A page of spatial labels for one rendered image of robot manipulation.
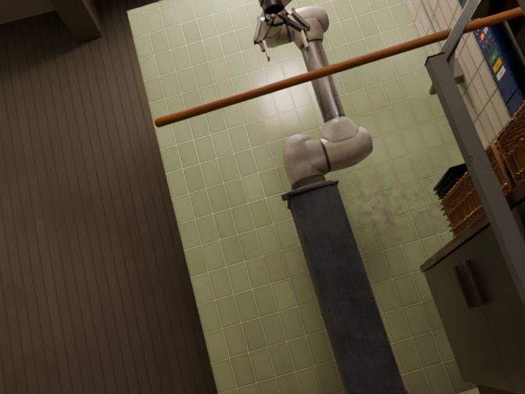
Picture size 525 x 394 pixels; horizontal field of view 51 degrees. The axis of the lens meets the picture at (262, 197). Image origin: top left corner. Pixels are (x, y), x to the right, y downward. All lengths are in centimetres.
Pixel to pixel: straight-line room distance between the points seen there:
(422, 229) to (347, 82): 92
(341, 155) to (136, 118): 215
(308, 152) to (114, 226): 195
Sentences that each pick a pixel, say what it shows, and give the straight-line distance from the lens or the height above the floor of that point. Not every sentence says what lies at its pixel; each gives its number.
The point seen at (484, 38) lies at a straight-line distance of 254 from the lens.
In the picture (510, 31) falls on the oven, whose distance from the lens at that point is 240.
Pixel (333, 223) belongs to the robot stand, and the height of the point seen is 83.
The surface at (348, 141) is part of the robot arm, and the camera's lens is 239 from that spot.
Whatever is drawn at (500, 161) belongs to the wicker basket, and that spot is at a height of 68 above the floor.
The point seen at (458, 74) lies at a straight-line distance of 289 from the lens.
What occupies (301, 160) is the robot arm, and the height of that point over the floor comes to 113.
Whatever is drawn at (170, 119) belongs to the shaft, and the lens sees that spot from 180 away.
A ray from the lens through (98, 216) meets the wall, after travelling 400.
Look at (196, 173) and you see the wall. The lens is 306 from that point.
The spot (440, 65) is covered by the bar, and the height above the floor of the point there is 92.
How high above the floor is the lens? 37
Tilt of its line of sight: 16 degrees up
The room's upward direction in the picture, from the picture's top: 16 degrees counter-clockwise
